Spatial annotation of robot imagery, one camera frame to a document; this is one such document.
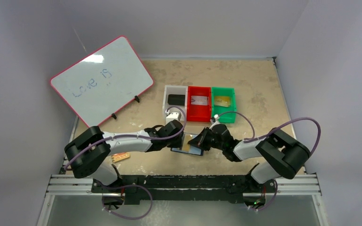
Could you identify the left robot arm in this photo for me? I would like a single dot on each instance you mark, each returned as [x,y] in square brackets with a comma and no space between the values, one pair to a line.
[86,154]

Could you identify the black card in bin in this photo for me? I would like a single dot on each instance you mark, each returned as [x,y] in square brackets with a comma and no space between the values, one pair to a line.
[176,99]

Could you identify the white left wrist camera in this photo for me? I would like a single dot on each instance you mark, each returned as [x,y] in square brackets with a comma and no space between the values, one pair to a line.
[173,116]

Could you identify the silver credit card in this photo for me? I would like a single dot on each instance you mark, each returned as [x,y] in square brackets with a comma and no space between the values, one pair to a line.
[199,100]

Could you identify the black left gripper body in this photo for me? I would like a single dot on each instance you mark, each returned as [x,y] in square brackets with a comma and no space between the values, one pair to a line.
[174,143]

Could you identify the gold credit card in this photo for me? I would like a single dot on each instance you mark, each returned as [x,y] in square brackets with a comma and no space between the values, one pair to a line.
[223,101]

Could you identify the aluminium frame rail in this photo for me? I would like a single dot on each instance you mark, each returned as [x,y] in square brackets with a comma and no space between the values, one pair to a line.
[68,185]

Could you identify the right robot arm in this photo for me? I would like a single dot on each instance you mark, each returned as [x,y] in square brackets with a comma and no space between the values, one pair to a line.
[284,156]

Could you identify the orange circuit board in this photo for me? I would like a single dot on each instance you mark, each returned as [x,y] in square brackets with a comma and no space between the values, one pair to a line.
[119,157]

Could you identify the blue leather card holder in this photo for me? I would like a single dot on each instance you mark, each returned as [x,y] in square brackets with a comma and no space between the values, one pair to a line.
[193,150]

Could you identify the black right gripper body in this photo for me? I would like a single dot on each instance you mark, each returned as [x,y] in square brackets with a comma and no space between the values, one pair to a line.
[206,139]

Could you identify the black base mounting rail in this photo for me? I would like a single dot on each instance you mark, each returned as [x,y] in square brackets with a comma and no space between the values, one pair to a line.
[234,189]

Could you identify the green plastic bin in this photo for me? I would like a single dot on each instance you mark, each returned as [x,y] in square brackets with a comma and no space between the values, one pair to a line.
[224,92]

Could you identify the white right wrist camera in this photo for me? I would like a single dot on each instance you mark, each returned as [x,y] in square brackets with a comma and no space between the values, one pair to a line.
[214,121]

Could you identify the pink framed whiteboard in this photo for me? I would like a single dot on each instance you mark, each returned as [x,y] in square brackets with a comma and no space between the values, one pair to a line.
[104,82]

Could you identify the white plastic bin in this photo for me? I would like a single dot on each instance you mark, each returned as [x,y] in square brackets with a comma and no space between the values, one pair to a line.
[173,89]

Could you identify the red plastic bin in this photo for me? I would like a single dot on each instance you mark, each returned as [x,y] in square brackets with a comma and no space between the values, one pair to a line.
[197,113]

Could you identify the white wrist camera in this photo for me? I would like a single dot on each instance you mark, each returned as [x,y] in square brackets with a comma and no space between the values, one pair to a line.
[173,116]
[214,121]

